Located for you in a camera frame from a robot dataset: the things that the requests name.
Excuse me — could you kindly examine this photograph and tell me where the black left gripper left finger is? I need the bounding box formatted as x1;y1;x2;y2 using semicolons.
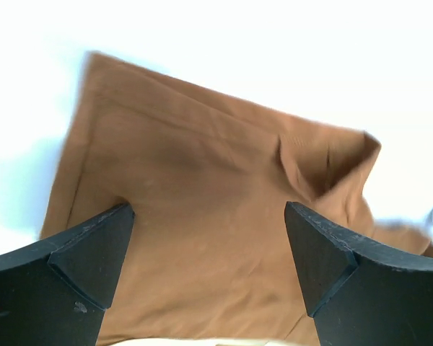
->
0;204;135;346

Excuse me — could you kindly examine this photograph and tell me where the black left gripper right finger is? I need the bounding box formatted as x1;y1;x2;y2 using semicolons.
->
284;202;433;346

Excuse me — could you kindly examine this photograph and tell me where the brown boxer underwear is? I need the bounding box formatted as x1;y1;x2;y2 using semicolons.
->
40;53;433;345

